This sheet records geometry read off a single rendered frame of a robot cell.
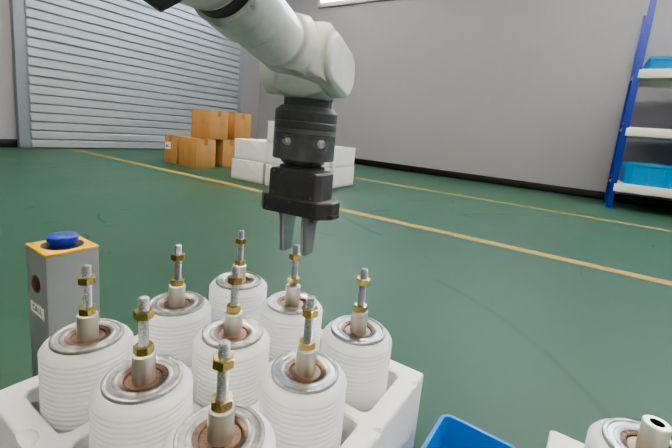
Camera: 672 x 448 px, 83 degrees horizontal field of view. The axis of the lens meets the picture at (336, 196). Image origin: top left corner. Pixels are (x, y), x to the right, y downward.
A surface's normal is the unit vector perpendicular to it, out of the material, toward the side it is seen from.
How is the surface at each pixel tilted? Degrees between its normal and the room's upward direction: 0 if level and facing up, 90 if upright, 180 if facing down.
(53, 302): 90
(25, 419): 0
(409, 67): 90
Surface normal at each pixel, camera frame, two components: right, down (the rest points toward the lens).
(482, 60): -0.55, 0.10
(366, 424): 0.09, -0.98
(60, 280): 0.83, 0.17
